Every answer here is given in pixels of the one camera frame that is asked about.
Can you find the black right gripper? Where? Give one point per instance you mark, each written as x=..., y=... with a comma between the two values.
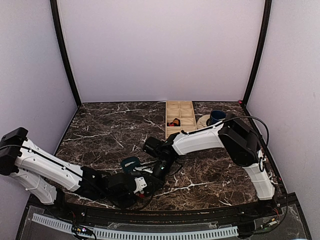
x=158, y=181

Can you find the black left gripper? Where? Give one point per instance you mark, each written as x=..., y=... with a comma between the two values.
x=128, y=204

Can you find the dark green sock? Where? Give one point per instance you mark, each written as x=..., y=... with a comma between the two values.
x=130, y=163

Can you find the black red yellow argyle sock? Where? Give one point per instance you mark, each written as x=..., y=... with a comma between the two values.
x=174, y=123

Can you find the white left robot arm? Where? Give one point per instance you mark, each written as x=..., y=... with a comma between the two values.
x=32, y=167

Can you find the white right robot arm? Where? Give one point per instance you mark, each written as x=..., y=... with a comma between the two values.
x=239, y=140

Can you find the wooden compartment tray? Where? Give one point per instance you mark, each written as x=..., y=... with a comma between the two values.
x=184, y=111

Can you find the beige ceramic plate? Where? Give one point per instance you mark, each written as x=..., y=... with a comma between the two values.
x=202, y=121

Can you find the blue enamel mug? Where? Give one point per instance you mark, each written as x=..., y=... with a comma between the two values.
x=216, y=116

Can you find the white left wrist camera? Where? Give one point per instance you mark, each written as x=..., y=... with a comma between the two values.
x=140, y=185

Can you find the black front table rail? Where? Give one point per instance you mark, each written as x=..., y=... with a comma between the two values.
x=234, y=215

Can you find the white slotted cable duct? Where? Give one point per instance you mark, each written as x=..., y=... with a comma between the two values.
x=134, y=232

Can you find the black right frame post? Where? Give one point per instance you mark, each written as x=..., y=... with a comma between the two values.
x=258, y=53

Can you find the black frame post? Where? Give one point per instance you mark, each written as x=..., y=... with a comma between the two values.
x=63, y=51
x=258, y=53

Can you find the black left frame post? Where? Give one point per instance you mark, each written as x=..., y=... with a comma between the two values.
x=63, y=51

